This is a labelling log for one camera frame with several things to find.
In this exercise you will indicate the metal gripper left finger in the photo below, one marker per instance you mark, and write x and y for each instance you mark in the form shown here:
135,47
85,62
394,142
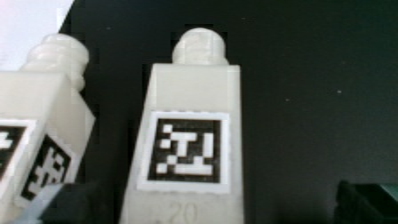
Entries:
74,204

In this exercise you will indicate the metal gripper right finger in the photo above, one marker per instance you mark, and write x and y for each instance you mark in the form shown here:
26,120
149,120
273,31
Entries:
366,204

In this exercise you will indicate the white leg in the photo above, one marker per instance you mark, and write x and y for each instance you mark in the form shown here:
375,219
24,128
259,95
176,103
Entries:
44,122
184,182

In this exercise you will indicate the white marker sheet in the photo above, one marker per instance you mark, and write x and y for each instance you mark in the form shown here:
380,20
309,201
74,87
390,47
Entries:
30,19

